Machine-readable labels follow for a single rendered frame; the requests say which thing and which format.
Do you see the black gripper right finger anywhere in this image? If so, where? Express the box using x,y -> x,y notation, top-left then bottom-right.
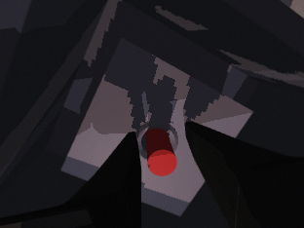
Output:
185,121 -> 304,228

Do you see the red peg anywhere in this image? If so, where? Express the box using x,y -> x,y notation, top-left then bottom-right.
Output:
146,129 -> 177,176

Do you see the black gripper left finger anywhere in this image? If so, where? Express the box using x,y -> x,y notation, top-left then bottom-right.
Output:
0,132 -> 141,228

